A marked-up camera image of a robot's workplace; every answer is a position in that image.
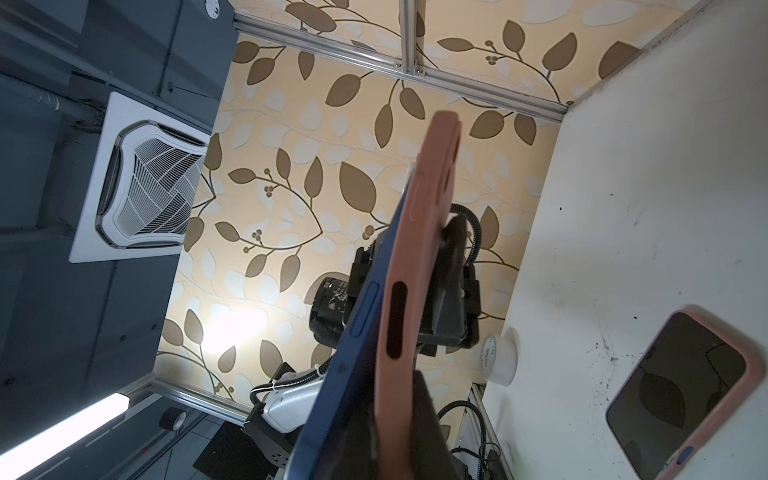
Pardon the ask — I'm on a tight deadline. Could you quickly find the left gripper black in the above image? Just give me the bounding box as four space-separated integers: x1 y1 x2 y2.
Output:
308 214 482 356

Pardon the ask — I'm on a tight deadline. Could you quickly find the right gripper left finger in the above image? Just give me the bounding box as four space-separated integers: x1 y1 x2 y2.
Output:
329 398 378 480

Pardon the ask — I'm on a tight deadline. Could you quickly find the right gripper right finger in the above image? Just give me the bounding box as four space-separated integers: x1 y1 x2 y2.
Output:
410 371 466 480

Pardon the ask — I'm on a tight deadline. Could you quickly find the blue phone black screen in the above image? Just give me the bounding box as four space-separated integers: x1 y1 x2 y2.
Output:
285 180 413 479

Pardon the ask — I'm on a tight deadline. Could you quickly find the pink phone case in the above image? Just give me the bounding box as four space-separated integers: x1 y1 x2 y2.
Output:
374 110 461 479

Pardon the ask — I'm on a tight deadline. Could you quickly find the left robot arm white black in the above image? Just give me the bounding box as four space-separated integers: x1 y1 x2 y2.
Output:
243 203 482 467

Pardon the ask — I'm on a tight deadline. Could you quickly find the middle phone in pink case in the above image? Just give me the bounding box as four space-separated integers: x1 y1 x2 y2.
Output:
605 310 766 479

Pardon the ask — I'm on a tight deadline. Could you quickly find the white tape roll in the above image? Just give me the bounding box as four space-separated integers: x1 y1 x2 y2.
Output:
480 335 518 387

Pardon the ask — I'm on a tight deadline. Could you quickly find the ceiling air conditioner vent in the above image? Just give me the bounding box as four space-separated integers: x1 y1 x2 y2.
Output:
69 92 210 263

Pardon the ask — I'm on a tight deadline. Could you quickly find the ceiling light strip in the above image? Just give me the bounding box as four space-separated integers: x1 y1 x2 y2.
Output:
1 393 130 479

